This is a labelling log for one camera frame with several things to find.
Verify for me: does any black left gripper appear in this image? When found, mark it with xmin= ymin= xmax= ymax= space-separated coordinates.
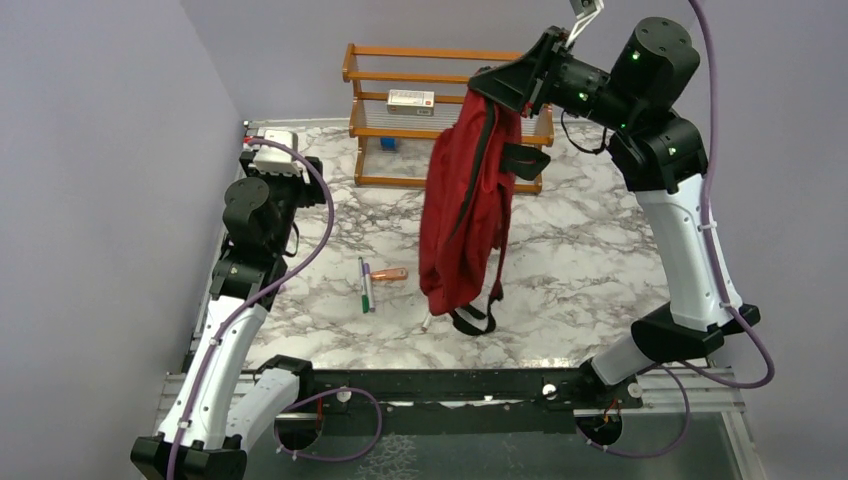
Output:
xmin=242 ymin=152 xmax=327 ymax=254

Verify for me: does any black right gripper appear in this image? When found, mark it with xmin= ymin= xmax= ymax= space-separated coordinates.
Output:
xmin=471 ymin=24 xmax=642 ymax=131

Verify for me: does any red backpack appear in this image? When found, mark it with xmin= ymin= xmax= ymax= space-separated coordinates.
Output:
xmin=418 ymin=91 xmax=551 ymax=336

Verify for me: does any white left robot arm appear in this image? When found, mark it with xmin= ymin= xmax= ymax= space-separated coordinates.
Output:
xmin=130 ymin=149 xmax=333 ymax=479

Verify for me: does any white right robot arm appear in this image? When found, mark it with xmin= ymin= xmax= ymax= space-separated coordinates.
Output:
xmin=469 ymin=17 xmax=759 ymax=407

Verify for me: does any green marker pen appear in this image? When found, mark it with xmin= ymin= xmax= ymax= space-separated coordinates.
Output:
xmin=357 ymin=257 xmax=370 ymax=313

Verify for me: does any blue pencil sharpener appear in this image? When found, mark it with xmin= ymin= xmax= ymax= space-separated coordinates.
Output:
xmin=379 ymin=137 xmax=397 ymax=151

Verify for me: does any wooden two-tier shelf rack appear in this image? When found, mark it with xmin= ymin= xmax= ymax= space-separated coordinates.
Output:
xmin=342 ymin=43 xmax=519 ymax=189

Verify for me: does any white red box on shelf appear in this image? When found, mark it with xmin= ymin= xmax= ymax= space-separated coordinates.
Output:
xmin=386 ymin=89 xmax=435 ymax=117

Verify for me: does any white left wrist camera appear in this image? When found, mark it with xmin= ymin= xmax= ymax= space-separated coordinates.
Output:
xmin=244 ymin=129 xmax=303 ymax=177

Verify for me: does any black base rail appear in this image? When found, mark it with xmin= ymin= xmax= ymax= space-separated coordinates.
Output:
xmin=250 ymin=352 xmax=644 ymax=452

